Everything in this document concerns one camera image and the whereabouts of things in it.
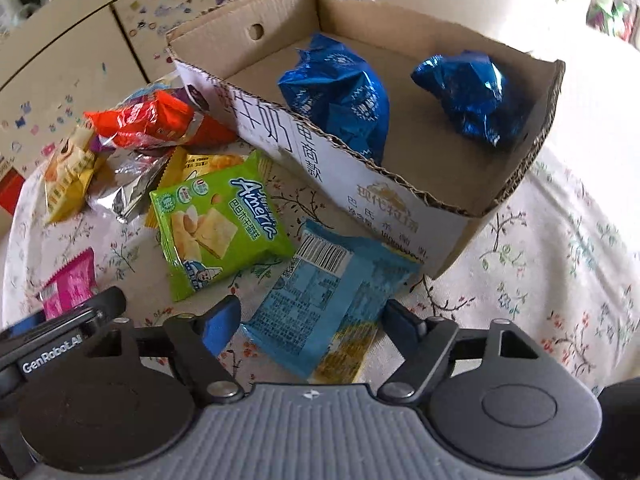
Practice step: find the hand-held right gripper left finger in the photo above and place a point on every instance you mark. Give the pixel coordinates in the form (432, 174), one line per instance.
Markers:
(223, 322)

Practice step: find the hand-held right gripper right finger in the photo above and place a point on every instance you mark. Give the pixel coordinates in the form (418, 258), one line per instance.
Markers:
(400, 327)

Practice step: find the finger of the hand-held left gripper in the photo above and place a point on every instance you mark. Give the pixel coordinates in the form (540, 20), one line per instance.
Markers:
(107, 300)

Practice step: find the light blue snack packet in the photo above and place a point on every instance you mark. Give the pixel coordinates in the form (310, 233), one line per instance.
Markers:
(320, 300)

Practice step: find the cardboard box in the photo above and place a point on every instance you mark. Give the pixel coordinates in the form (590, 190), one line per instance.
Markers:
(500, 170)

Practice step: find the pink snack packet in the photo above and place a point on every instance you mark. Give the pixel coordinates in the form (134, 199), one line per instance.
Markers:
(70, 282)

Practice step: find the green cracker packet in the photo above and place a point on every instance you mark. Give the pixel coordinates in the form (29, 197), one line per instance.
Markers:
(220, 225)

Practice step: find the silver foil snack packet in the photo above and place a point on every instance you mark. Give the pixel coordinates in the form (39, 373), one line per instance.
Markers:
(127, 185)

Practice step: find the yellow striped snack packet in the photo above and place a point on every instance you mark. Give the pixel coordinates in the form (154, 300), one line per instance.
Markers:
(192, 162)

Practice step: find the orange red snack packet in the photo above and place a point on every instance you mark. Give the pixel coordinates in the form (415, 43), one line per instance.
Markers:
(155, 120)

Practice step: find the large blue foil snack bag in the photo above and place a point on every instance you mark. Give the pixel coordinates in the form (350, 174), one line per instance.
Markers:
(337, 95)

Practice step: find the small blue foil snack bag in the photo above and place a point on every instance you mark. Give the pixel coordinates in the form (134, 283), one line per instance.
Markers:
(467, 95)

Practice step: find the beige cabinet with stickers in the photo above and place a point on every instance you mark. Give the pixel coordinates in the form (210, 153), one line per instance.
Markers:
(65, 60)

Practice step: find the colourful clutter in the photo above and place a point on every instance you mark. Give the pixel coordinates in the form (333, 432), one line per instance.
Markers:
(612, 0)

